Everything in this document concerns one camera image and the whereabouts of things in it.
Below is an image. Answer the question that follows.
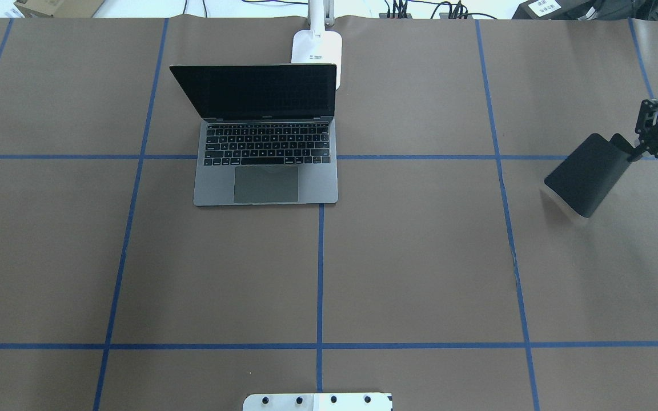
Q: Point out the black mouse pad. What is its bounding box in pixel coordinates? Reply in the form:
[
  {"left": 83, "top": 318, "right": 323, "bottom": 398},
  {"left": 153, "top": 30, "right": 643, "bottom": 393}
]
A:
[{"left": 543, "top": 133, "right": 634, "bottom": 218}]

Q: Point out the grey laptop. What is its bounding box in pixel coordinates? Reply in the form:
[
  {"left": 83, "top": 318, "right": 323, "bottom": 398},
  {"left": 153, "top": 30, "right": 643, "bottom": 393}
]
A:
[{"left": 170, "top": 63, "right": 339, "bottom": 207}]

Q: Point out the black power strip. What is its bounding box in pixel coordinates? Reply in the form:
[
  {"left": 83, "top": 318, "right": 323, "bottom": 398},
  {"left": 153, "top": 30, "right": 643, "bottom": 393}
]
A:
[{"left": 378, "top": 1, "right": 472, "bottom": 20}]

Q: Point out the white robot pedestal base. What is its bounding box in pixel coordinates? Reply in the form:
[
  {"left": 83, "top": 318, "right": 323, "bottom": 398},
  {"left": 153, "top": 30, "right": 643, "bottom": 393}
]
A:
[{"left": 242, "top": 392, "right": 394, "bottom": 410}]

